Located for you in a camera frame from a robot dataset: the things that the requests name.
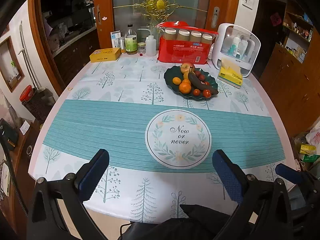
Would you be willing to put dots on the red apple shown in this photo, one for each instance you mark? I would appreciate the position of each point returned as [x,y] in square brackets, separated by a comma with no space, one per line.
[187,67]

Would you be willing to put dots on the white clear storage box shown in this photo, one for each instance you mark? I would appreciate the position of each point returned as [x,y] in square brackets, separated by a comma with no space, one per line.
[236,44]

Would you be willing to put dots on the yellow tissue pack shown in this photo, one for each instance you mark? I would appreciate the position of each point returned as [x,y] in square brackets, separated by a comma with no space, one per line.
[230,73]

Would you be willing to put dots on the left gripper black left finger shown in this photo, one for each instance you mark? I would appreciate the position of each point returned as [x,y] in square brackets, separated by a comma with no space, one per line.
[89,175]

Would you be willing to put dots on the white blue medicine box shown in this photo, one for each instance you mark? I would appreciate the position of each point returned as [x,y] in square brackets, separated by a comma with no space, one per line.
[115,36]

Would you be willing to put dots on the large orange tangerine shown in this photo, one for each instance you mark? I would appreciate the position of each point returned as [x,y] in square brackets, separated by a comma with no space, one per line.
[185,88]

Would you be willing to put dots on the metal can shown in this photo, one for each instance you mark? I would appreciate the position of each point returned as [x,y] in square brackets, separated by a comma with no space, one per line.
[122,45]

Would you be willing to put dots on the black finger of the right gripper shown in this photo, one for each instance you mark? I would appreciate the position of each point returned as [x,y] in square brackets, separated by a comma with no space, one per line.
[289,174]

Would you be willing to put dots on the green label glass bottle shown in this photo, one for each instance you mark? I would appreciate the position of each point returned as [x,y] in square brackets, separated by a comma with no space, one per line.
[131,46]

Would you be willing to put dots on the red paper cup pack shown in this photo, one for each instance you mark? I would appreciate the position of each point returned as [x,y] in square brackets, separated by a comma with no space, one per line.
[180,43]

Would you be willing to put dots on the red bucket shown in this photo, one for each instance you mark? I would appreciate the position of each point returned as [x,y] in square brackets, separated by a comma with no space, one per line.
[27,94]

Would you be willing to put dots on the wrinkled red jujube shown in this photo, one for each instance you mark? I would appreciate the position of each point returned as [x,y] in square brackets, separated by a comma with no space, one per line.
[197,73]
[202,77]

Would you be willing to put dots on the small glass jar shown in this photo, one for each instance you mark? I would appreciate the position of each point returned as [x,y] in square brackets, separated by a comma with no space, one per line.
[141,46]

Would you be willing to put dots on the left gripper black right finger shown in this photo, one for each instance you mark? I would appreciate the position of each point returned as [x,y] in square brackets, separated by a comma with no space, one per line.
[232,177]

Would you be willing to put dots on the white squeeze bottle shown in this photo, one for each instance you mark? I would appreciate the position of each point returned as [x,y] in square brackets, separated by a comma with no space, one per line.
[150,42]

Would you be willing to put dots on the glass door with gold ornament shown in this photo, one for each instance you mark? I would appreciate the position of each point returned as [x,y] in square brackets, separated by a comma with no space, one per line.
[114,15]

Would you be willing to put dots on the yellow tin box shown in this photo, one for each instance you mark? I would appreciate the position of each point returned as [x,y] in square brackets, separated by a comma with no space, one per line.
[102,55]

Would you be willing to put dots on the patterned tablecloth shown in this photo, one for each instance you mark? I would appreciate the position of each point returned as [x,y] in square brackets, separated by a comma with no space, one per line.
[160,144]

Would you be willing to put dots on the yellow orange tangerine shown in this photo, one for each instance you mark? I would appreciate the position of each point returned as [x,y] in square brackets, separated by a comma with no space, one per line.
[185,75]

